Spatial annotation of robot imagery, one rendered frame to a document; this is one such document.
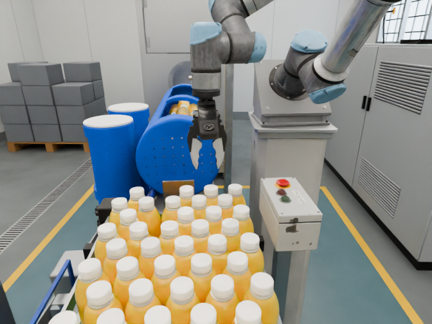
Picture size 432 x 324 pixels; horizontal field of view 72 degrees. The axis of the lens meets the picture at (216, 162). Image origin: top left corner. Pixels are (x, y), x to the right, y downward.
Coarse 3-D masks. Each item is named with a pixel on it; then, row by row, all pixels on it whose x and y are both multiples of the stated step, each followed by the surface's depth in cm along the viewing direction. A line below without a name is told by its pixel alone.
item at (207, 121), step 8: (200, 104) 73; (208, 104) 73; (200, 112) 72; (208, 112) 72; (216, 112) 72; (200, 120) 70; (208, 120) 70; (216, 120) 70; (200, 128) 69; (208, 128) 68; (216, 128) 69; (200, 136) 69; (208, 136) 68; (216, 136) 69
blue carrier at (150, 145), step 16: (176, 96) 133; (192, 96) 137; (160, 112) 110; (160, 128) 94; (176, 128) 95; (144, 144) 96; (160, 144) 96; (176, 144) 97; (208, 144) 97; (144, 160) 98; (160, 160) 98; (176, 160) 99; (208, 160) 99; (144, 176) 100; (160, 176) 100; (176, 176) 101; (192, 176) 101; (208, 176) 102; (160, 192) 103
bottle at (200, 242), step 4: (192, 232) 67; (208, 232) 67; (192, 236) 66; (196, 236) 65; (200, 236) 65; (204, 236) 65; (208, 236) 66; (196, 240) 65; (200, 240) 65; (204, 240) 65; (196, 244) 65; (200, 244) 65; (204, 244) 65; (196, 248) 65; (200, 248) 65; (204, 248) 65; (200, 252) 65
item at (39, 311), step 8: (64, 264) 73; (64, 272) 71; (72, 272) 76; (56, 280) 68; (48, 296) 64; (56, 296) 67; (64, 296) 67; (40, 304) 62; (56, 304) 65; (40, 312) 60; (32, 320) 58
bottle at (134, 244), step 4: (144, 236) 65; (148, 236) 66; (128, 240) 66; (132, 240) 65; (136, 240) 64; (140, 240) 65; (128, 244) 65; (132, 244) 64; (136, 244) 64; (140, 244) 64; (128, 248) 65; (132, 248) 64; (136, 248) 64; (140, 248) 64; (132, 252) 64; (136, 252) 64; (140, 252) 64; (136, 256) 64
